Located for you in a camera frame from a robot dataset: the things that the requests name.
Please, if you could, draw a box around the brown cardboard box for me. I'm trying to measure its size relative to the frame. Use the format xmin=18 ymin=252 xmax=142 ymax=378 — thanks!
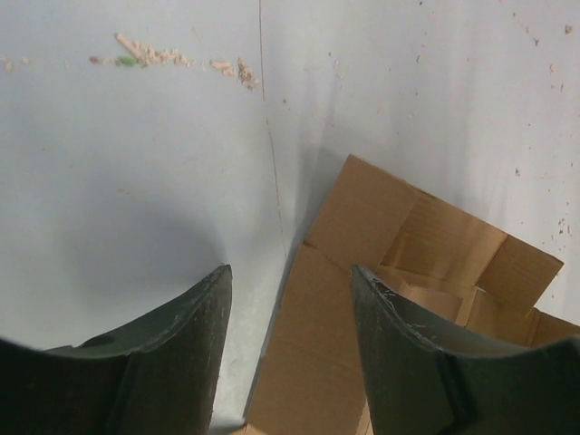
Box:
xmin=245 ymin=156 xmax=579 ymax=434

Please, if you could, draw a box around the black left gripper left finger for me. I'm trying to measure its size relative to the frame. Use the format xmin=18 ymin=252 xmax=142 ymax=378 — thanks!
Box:
xmin=1 ymin=265 xmax=232 ymax=434

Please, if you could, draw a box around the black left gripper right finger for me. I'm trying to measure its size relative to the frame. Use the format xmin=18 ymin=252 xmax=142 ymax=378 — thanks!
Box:
xmin=351 ymin=266 xmax=579 ymax=434

